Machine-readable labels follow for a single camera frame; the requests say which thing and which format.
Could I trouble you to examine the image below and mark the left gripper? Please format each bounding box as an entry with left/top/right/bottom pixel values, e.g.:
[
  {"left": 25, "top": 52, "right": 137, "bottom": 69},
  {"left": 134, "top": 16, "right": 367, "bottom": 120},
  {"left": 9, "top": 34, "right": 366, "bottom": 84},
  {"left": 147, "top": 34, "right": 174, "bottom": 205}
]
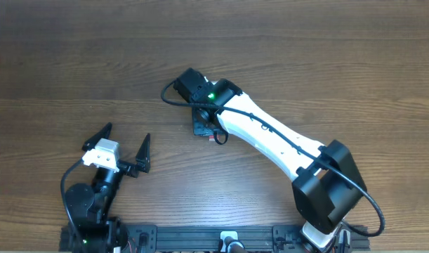
[{"left": 81, "top": 122, "right": 152, "bottom": 179}]

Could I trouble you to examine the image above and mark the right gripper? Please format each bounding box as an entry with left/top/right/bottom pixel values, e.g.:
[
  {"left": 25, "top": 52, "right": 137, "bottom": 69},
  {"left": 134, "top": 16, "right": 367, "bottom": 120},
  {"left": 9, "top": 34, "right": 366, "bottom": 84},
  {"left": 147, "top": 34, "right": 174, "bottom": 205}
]
[{"left": 192, "top": 107, "right": 222, "bottom": 137}]

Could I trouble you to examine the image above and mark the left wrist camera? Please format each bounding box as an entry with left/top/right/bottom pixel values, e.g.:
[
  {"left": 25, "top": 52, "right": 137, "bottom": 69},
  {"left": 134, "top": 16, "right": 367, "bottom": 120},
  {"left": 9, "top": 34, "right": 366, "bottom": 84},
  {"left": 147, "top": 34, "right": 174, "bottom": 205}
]
[{"left": 81, "top": 138, "right": 121, "bottom": 173}]

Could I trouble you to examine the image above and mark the mounting rail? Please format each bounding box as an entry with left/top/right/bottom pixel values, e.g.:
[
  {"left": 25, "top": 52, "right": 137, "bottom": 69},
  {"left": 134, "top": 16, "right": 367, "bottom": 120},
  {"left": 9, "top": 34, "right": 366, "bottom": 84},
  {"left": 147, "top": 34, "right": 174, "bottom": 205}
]
[{"left": 59, "top": 224, "right": 371, "bottom": 253}]

